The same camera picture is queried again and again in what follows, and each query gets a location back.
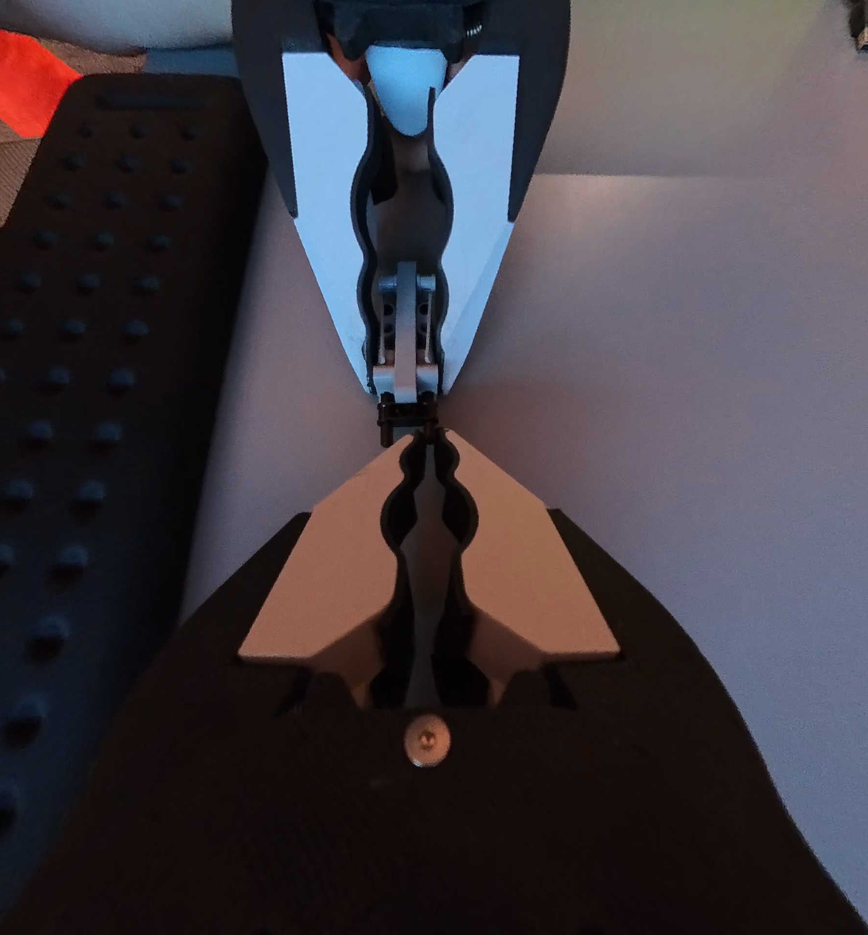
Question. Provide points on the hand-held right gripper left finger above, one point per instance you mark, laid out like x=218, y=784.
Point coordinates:
x=324, y=584

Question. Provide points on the orange fabric piece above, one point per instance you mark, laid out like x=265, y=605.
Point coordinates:
x=10, y=80

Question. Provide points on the grey brick assembly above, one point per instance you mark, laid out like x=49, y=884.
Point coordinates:
x=405, y=329

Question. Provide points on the black studded mat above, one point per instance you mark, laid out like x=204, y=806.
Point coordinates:
x=76, y=365

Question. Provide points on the black connector pin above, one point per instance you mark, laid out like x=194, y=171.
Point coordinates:
x=405, y=413

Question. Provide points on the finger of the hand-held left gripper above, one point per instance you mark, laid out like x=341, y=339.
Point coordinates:
x=324, y=182
x=481, y=182

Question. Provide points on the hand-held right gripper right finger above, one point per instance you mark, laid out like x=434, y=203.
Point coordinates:
x=529, y=584

